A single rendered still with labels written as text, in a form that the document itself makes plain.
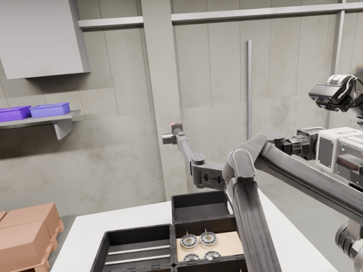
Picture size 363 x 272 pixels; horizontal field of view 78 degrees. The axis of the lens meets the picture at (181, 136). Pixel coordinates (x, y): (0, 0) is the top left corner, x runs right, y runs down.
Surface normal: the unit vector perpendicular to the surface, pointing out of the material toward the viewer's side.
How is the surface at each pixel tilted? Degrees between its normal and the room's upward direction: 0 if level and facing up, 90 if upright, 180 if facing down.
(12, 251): 90
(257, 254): 38
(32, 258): 90
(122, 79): 90
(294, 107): 90
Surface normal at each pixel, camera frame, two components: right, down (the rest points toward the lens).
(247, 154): 0.03, -0.58
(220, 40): 0.15, 0.28
